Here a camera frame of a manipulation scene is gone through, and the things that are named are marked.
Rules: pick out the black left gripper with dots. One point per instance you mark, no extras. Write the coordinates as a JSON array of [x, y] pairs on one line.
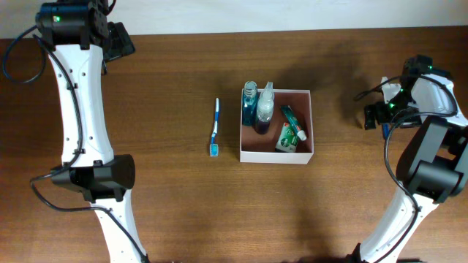
[[119, 42]]

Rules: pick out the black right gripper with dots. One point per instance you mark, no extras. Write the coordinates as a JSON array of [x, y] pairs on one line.
[[371, 117]]

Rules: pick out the blue disposable razor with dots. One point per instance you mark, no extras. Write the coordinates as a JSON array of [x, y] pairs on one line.
[[385, 130]]

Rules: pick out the white teal toothpaste tube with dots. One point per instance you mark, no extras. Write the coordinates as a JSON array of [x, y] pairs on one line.
[[291, 117]]

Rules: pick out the green soap box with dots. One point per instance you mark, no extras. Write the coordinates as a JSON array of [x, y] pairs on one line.
[[287, 141]]

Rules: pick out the purple foam pump bottle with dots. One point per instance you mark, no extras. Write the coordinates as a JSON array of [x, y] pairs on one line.
[[265, 109]]

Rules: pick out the blue Listerine mouthwash bottle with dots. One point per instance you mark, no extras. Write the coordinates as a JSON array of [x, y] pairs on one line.
[[249, 101]]

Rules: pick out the blue white toothbrush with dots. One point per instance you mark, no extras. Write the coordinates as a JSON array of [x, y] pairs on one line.
[[214, 148]]

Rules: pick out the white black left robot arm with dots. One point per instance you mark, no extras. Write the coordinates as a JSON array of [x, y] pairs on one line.
[[80, 41]]

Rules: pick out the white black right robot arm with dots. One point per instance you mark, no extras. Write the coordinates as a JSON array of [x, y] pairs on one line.
[[425, 153]]

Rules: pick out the pink open box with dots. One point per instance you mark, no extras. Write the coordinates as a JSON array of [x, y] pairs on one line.
[[260, 148]]

